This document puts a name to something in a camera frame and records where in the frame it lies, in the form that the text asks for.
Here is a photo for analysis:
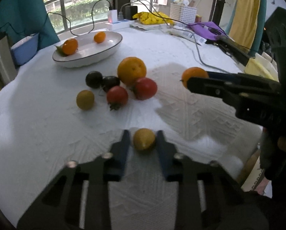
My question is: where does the black charging cable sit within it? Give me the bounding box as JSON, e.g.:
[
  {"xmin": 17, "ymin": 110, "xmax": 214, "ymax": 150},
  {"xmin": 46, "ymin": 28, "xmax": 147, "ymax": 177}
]
[{"xmin": 0, "ymin": 0, "xmax": 114, "ymax": 41}]

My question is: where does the white perforated basket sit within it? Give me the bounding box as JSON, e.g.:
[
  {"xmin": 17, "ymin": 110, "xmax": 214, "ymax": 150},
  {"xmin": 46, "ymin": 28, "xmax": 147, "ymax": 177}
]
[{"xmin": 169, "ymin": 3, "xmax": 197, "ymax": 24}]

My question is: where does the grey cable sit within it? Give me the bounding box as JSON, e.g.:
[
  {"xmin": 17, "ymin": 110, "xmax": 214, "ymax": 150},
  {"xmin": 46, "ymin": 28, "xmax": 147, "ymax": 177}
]
[{"xmin": 119, "ymin": 2, "xmax": 230, "ymax": 74}]

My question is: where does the white ceramic bowl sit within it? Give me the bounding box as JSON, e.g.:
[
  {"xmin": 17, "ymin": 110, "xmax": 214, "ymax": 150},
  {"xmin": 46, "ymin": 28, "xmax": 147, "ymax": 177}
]
[{"xmin": 52, "ymin": 31, "xmax": 123, "ymax": 68}]

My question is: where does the stainless steel tumbler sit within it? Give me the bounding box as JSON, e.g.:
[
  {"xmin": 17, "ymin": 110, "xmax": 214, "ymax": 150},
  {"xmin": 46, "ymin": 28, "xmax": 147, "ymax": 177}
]
[{"xmin": 0, "ymin": 33, "xmax": 17, "ymax": 86}]

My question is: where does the white charger adapter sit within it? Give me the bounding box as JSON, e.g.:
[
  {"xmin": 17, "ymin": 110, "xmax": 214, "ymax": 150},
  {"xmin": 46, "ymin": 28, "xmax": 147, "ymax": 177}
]
[{"xmin": 108, "ymin": 9, "xmax": 118, "ymax": 23}]

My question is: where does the black power adapter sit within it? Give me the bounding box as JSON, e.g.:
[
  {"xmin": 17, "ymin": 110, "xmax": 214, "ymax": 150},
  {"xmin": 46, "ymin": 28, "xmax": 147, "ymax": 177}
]
[{"xmin": 125, "ymin": 5, "xmax": 138, "ymax": 20}]

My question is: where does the black smartphone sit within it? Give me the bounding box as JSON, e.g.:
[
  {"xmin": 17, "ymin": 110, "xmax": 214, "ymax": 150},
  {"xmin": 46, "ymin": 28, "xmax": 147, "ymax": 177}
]
[{"xmin": 215, "ymin": 35, "xmax": 250, "ymax": 66}]

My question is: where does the purple cloth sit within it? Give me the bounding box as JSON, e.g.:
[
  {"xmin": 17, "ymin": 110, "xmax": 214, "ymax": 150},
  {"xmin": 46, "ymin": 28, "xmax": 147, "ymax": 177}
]
[{"xmin": 188, "ymin": 21, "xmax": 227, "ymax": 40}]

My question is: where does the small orange mandarin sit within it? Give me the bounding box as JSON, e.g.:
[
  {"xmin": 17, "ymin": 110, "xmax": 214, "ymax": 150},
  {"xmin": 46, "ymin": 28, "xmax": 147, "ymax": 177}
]
[{"xmin": 94, "ymin": 31, "xmax": 106, "ymax": 44}]

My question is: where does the yellow plastic bag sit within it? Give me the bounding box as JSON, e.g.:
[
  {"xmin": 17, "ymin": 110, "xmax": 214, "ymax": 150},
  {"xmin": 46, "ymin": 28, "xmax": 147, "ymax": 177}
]
[{"xmin": 133, "ymin": 11, "xmax": 174, "ymax": 25}]

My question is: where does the blue plastic bowl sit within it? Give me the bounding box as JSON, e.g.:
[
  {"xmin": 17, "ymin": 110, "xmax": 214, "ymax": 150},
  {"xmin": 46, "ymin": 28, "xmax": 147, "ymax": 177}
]
[{"xmin": 11, "ymin": 33, "xmax": 39, "ymax": 66}]

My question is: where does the yellow-green small fruit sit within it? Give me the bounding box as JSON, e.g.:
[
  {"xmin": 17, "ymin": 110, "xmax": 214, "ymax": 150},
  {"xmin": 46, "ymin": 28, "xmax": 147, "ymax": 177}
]
[{"xmin": 76, "ymin": 90, "xmax": 95, "ymax": 111}]

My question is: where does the white tube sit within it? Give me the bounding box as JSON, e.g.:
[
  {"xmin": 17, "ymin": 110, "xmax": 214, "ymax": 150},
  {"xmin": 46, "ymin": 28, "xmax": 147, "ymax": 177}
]
[{"xmin": 171, "ymin": 28, "xmax": 207, "ymax": 46}]

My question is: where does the orange bottle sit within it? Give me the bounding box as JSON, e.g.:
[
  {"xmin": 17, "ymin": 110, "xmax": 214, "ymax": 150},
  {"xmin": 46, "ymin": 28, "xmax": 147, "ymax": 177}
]
[{"xmin": 195, "ymin": 15, "xmax": 202, "ymax": 23}]

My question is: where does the teal curtain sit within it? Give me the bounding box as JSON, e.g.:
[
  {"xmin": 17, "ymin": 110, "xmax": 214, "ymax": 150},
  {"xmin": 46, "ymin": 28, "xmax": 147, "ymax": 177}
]
[{"xmin": 0, "ymin": 0, "xmax": 59, "ymax": 50}]

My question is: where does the orange mandarin with leaf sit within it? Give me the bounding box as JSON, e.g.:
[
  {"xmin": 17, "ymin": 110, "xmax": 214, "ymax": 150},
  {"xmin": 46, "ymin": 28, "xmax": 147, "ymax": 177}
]
[{"xmin": 56, "ymin": 39, "xmax": 79, "ymax": 56}]

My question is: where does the large orange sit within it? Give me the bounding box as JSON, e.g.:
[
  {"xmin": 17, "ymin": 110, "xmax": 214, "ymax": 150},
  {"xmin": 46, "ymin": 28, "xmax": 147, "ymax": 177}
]
[{"xmin": 117, "ymin": 57, "xmax": 147, "ymax": 86}]

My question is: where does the red tomato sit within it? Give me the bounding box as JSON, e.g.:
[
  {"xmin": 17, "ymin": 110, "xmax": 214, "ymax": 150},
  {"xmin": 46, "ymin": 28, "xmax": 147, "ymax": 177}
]
[
  {"xmin": 106, "ymin": 86, "xmax": 128, "ymax": 110},
  {"xmin": 133, "ymin": 77, "xmax": 158, "ymax": 100}
]

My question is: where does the yellow curtain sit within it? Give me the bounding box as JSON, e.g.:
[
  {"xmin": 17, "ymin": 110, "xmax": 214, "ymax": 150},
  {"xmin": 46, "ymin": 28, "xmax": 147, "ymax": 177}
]
[{"xmin": 229, "ymin": 0, "xmax": 260, "ymax": 48}]

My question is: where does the white power strip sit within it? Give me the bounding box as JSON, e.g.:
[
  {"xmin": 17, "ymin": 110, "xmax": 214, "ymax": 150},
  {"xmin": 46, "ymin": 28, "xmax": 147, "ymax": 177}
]
[{"xmin": 105, "ymin": 20, "xmax": 134, "ymax": 31}]

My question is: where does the dark purple plum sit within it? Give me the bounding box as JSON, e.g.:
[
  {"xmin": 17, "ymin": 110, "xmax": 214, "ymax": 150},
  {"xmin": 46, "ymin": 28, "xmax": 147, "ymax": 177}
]
[
  {"xmin": 85, "ymin": 71, "xmax": 103, "ymax": 89},
  {"xmin": 101, "ymin": 76, "xmax": 120, "ymax": 92}
]

